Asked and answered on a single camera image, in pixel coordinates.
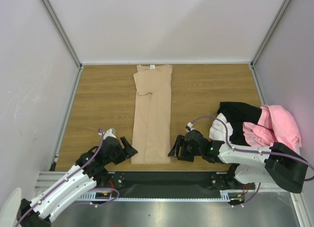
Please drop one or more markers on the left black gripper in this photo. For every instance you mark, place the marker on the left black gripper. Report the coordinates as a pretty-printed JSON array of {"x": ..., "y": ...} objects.
[{"x": 126, "y": 152}]

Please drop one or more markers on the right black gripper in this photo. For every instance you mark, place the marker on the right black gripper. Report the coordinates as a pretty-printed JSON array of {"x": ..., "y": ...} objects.
[{"x": 184, "y": 148}]

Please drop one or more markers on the beige t shirt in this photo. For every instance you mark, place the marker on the beige t shirt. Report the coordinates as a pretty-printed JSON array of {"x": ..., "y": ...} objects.
[{"x": 152, "y": 116}]

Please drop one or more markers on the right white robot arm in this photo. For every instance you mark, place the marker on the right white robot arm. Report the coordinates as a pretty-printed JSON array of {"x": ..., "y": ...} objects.
[{"x": 275, "y": 164}]

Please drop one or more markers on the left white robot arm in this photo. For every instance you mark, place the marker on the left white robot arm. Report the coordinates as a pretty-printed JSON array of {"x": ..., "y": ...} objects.
[{"x": 87, "y": 173}]

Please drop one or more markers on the white t shirt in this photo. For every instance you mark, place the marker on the white t shirt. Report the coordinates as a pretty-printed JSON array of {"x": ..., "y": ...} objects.
[{"x": 219, "y": 128}]

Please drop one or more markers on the black t shirt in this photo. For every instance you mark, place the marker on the black t shirt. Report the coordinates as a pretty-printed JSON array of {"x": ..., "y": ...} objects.
[{"x": 237, "y": 113}]

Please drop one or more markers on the pink t shirt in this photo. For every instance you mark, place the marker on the pink t shirt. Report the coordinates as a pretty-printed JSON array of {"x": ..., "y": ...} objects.
[{"x": 274, "y": 125}]

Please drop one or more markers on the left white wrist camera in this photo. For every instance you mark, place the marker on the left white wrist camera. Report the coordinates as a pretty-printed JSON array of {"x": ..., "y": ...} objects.
[{"x": 109, "y": 133}]

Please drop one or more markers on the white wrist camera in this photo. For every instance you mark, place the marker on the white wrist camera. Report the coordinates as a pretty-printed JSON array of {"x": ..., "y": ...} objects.
[
  {"x": 189, "y": 127},
  {"x": 109, "y": 133}
]

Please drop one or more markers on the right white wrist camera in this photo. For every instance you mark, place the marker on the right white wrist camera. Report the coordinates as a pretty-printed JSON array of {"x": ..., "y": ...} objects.
[{"x": 189, "y": 127}]

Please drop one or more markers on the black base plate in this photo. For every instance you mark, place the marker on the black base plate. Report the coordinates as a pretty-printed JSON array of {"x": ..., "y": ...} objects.
[{"x": 129, "y": 181}]

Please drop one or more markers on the slotted cable duct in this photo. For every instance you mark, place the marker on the slotted cable duct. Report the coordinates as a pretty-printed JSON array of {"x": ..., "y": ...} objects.
[{"x": 167, "y": 196}]

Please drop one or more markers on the left aluminium frame post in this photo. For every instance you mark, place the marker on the left aluminium frame post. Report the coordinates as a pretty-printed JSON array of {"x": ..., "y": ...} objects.
[{"x": 60, "y": 30}]

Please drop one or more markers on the aluminium frame post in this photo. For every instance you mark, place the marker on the aluminium frame post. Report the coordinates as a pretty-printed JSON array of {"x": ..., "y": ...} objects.
[
  {"x": 60, "y": 30},
  {"x": 279, "y": 15}
]

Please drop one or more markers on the right aluminium frame post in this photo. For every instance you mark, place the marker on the right aluminium frame post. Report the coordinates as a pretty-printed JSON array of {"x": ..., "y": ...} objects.
[{"x": 279, "y": 15}]

